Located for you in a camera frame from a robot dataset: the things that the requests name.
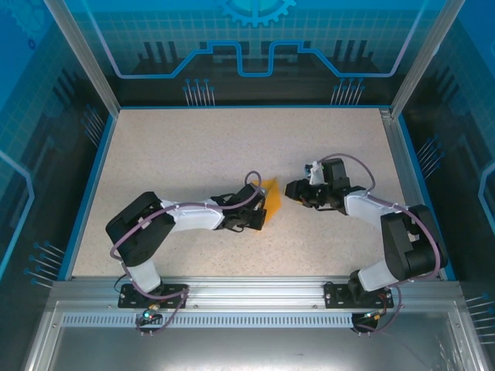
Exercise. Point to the blue table edge strip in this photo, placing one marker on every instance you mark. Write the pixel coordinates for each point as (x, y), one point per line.
(93, 193)

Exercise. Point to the aluminium frame post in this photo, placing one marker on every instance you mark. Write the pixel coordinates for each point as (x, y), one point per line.
(425, 58)
(84, 58)

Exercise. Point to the blue printed enclosure panel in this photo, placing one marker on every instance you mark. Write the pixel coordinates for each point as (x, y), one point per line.
(251, 23)
(31, 116)
(464, 116)

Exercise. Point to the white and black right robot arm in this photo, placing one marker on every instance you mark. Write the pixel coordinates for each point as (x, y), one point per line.
(414, 247)

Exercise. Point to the aluminium side rail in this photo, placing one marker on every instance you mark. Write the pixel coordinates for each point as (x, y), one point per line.
(400, 154)

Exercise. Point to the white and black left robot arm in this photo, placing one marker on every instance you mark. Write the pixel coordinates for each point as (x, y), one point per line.
(135, 232)

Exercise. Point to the shiny metal tray sheet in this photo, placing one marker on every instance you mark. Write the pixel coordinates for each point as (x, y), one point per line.
(251, 351)

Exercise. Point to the aluminium mounting rail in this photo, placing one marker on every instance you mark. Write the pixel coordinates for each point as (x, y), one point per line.
(251, 293)

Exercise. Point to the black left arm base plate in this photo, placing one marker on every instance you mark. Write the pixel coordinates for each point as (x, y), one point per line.
(174, 299)

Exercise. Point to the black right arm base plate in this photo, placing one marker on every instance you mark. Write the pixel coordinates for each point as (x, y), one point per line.
(336, 295)

